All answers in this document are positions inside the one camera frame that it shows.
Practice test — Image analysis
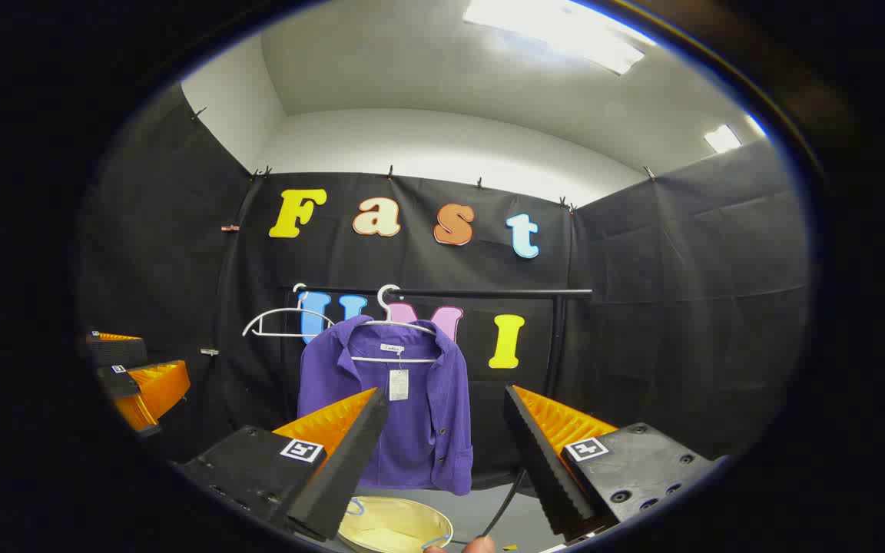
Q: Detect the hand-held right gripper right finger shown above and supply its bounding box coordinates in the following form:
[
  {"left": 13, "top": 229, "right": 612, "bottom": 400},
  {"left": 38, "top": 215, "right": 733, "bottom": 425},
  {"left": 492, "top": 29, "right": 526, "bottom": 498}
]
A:
[{"left": 504, "top": 384, "right": 720, "bottom": 542}]

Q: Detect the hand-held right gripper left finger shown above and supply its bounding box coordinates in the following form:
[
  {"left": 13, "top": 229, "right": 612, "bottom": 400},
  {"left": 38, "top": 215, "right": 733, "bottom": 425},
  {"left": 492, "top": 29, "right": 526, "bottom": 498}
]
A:
[{"left": 174, "top": 386, "right": 389, "bottom": 542}]

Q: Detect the cream laundry hamper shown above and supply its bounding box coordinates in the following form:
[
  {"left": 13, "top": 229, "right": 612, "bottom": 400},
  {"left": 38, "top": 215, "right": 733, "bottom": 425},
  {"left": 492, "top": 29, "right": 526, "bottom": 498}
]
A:
[{"left": 337, "top": 495, "right": 455, "bottom": 553}]

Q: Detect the purple corduroy shirt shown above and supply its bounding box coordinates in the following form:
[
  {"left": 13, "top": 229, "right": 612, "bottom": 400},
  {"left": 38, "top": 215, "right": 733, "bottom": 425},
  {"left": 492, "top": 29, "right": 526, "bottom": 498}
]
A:
[{"left": 297, "top": 315, "right": 474, "bottom": 496}]

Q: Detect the bare white clothes hanger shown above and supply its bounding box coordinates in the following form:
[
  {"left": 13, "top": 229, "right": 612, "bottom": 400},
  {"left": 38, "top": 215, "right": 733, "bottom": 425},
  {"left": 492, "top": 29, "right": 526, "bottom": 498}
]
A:
[{"left": 243, "top": 283, "right": 336, "bottom": 339}]

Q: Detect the black clothes rack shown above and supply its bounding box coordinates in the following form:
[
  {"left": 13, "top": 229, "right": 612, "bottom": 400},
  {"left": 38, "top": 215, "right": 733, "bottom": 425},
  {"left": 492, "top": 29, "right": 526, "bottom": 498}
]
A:
[{"left": 281, "top": 284, "right": 595, "bottom": 538}]

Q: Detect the row of black binder clips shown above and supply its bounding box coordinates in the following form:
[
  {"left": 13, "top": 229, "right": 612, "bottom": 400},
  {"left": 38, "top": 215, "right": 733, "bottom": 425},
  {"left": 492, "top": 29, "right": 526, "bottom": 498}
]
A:
[{"left": 191, "top": 106, "right": 657, "bottom": 212}]

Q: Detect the small ceiling light panel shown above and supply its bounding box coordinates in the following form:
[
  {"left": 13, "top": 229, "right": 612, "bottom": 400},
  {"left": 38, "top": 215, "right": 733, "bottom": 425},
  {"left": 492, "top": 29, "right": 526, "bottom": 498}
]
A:
[{"left": 704, "top": 124, "right": 743, "bottom": 153}]

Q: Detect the large ceiling light panel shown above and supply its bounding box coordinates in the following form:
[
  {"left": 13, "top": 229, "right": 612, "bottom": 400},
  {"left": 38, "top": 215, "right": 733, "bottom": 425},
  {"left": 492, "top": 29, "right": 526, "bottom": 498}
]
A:
[{"left": 464, "top": 0, "right": 647, "bottom": 76}]

